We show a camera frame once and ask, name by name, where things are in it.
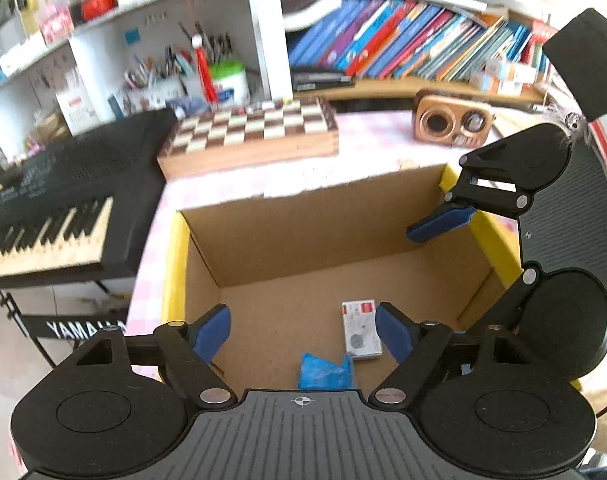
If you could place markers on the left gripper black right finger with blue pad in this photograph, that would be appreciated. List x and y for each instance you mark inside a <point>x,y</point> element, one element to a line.
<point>417,348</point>

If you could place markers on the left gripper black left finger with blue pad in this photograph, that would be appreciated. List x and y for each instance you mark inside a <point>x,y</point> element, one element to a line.
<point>188,351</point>

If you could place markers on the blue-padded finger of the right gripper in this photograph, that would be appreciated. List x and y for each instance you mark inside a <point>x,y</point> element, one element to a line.
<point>438,222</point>

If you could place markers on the small white red box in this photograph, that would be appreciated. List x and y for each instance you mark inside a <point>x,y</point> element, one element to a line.
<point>359,325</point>

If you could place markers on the blue plastic bag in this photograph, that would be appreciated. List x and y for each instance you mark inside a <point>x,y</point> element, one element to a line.
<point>318,374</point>

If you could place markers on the wooden retro radio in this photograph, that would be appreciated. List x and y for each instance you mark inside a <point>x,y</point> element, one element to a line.
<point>451,119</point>

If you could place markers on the pink checkered tablecloth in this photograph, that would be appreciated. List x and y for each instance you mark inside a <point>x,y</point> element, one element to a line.
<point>369,145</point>

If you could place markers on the yellow cardboard box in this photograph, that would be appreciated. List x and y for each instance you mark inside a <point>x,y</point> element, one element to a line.
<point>286,265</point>

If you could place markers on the keyboard stand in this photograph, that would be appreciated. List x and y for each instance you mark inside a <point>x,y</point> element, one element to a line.
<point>108,313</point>

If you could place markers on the black Yamaha keyboard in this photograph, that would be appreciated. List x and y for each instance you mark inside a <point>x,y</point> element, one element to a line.
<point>81,210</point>

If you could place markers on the wooden chessboard box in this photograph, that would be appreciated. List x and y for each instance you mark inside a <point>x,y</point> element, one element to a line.
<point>269,131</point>

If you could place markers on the white green-lid jar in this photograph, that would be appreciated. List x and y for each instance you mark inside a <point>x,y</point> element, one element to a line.
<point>230,83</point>

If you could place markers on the white bookshelf unit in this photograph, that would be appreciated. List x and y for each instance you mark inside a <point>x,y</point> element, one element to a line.
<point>51,36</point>

